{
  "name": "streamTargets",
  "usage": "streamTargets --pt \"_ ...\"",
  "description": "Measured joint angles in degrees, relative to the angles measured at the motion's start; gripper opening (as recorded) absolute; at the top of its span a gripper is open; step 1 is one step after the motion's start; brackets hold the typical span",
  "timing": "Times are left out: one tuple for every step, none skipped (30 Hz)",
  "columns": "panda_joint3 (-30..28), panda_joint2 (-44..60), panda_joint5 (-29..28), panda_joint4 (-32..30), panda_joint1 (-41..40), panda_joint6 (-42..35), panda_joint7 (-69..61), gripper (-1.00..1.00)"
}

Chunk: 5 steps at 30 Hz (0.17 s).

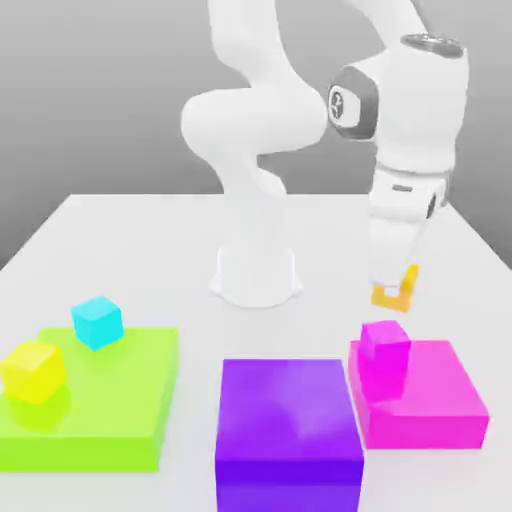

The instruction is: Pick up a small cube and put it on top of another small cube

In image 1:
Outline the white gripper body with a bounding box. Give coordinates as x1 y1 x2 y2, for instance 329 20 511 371
368 164 450 226

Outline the small orange cube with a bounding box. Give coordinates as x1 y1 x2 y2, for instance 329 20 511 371
370 263 420 314

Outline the small magenta cube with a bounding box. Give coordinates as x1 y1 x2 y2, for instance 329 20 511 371
358 319 412 403

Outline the small cyan cube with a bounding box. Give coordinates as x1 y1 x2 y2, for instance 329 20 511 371
70 295 125 352

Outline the small yellow cube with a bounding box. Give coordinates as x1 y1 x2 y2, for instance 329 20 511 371
0 340 66 405

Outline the large pink box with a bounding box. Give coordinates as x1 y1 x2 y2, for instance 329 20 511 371
346 339 491 451

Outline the large purple box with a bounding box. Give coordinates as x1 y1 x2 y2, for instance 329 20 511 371
214 358 366 512

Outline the large green box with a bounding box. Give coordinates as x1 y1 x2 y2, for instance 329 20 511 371
0 326 180 474

